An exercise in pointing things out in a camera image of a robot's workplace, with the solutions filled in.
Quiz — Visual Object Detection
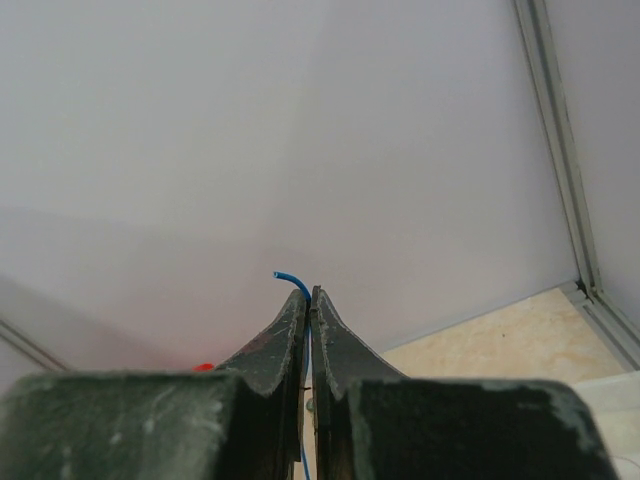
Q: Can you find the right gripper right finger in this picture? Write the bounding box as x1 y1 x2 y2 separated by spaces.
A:
309 287 617 479

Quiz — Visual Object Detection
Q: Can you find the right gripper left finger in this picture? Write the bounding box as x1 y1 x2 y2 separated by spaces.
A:
1 291 307 479

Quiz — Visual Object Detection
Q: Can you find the blue cable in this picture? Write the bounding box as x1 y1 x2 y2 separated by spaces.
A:
272 270 314 480

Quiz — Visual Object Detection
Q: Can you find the red plastic basket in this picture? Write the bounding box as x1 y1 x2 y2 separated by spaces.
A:
193 363 215 372

